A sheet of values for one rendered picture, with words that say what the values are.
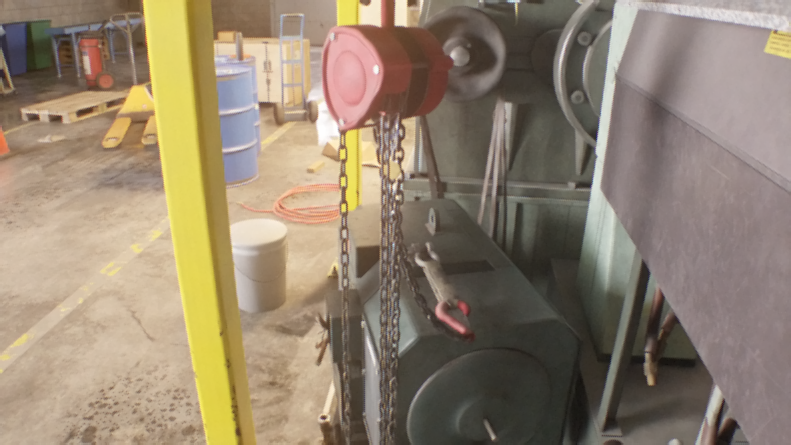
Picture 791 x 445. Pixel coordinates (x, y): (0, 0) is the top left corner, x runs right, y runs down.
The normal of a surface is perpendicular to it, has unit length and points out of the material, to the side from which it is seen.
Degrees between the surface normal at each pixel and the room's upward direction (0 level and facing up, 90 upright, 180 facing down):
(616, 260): 72
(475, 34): 95
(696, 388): 0
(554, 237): 90
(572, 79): 90
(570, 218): 90
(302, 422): 0
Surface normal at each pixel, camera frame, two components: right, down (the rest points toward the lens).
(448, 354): 0.22, 0.39
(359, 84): -0.57, 0.34
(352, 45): -0.75, 0.25
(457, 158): -0.12, 0.39
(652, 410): 0.02, -0.92
